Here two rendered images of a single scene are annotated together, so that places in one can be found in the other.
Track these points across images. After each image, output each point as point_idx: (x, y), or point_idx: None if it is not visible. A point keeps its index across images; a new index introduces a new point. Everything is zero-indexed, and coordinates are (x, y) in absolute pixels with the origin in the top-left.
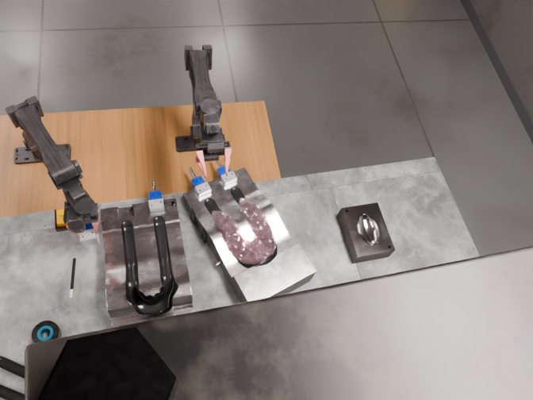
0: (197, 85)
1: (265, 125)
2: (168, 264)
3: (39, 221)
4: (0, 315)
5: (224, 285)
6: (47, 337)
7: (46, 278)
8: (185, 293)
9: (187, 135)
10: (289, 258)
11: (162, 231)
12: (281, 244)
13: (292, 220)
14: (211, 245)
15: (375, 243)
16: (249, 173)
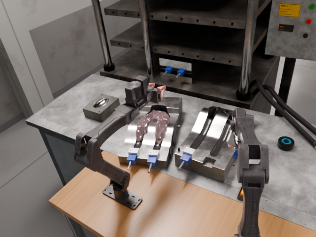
0: (119, 116)
1: (70, 183)
2: (204, 126)
3: (269, 206)
4: (312, 166)
5: (182, 124)
6: (285, 138)
7: (277, 170)
8: (206, 108)
9: (123, 207)
10: (148, 103)
11: (195, 143)
12: (143, 114)
13: (122, 130)
14: (174, 134)
15: (105, 99)
16: (115, 161)
